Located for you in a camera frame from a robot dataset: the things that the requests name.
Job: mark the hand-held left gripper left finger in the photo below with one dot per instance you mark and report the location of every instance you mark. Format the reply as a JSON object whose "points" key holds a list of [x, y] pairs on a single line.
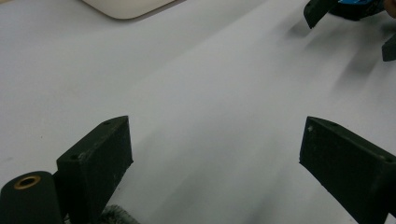
{"points": [[93, 168]]}

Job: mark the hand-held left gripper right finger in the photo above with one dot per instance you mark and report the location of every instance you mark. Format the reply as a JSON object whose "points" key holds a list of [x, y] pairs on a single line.
{"points": [[351, 168]]}

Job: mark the blue toy car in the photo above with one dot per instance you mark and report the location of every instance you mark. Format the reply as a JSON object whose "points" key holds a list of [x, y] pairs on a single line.
{"points": [[358, 9]]}

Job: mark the grey fuzzy cloth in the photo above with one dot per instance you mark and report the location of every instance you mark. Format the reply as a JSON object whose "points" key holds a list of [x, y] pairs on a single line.
{"points": [[118, 216]]}

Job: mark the white plastic bin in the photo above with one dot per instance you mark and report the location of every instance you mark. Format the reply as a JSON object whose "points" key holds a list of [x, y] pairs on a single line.
{"points": [[124, 7]]}

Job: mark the white table mat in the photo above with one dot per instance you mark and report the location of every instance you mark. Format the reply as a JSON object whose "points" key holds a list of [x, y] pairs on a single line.
{"points": [[202, 93]]}

